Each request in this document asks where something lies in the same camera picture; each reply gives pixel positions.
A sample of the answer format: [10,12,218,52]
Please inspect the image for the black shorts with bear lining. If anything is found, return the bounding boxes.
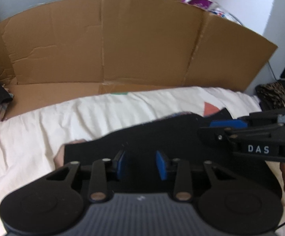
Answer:
[64,109,232,171]

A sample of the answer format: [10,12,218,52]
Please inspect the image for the leopard print folded garment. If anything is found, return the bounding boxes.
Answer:
[255,82,285,110]

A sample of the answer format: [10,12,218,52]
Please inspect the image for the cream bear print bedsheet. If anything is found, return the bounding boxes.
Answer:
[0,85,285,236]

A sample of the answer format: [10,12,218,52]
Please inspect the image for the purple white refill pouch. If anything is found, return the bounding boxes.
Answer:
[182,0,236,21]

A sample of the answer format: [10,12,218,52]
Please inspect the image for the brown cardboard sheet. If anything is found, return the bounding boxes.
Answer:
[0,0,277,117]

